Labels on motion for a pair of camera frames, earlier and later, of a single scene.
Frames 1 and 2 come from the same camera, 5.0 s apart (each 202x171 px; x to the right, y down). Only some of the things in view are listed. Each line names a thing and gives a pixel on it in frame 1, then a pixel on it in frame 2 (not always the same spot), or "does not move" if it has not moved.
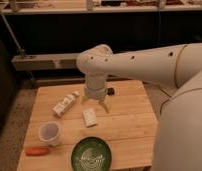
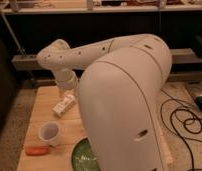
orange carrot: [37, 151] does not move
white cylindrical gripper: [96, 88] → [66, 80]
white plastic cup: [49, 133] does not move
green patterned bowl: [91, 154] does not move
